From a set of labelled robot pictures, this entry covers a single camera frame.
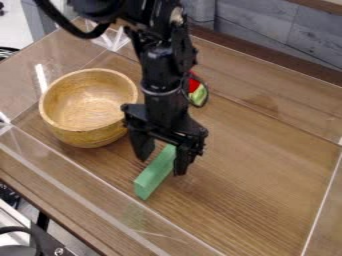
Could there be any black equipment bottom left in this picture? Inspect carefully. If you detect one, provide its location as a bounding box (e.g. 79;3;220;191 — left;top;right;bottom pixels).
0;226;77;256

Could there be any red plush strawberry toy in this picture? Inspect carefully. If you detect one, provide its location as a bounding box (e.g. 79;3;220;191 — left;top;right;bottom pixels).
188;72;208;108

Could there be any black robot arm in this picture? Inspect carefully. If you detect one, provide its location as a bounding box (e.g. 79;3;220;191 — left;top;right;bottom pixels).
71;0;208;176

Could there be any brown wooden bowl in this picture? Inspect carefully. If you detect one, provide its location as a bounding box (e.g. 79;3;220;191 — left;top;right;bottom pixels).
39;68;139;148

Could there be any clear acrylic corner bracket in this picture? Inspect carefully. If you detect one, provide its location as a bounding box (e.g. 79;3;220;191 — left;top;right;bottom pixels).
91;24;131;52

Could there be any green rectangular block stick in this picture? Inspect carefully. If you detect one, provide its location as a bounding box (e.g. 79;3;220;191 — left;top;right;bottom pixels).
133;145;175;200

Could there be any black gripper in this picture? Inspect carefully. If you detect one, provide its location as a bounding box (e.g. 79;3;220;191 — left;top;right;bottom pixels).
121;88;208;176

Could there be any clear acrylic front wall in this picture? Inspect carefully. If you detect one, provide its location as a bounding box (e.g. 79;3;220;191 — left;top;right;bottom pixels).
0;120;224;256

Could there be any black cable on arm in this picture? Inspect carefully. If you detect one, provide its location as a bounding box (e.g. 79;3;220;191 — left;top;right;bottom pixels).
32;0;117;40

